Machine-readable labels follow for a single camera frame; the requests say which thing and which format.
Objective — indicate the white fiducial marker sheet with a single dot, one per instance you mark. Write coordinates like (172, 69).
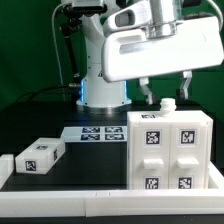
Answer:
(94, 134)

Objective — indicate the white cabinet body box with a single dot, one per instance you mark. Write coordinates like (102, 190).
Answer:
(169, 114)

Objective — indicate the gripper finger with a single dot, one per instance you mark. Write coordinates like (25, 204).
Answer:
(184, 86)
(150, 97)

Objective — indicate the white wall piece left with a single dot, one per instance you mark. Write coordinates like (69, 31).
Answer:
(6, 167)

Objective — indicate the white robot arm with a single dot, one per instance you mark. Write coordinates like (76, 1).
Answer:
(166, 15)

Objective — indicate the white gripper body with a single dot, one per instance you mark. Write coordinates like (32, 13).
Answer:
(130, 55)

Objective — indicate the white L-shaped obstacle wall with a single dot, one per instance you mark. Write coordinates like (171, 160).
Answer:
(116, 202)

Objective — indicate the white cabinet top block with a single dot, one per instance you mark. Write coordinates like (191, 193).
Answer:
(40, 156)

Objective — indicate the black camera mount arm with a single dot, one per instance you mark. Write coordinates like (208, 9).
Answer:
(73, 12)

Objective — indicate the white cabinet door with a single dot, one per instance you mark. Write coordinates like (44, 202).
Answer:
(149, 155)
(188, 156)

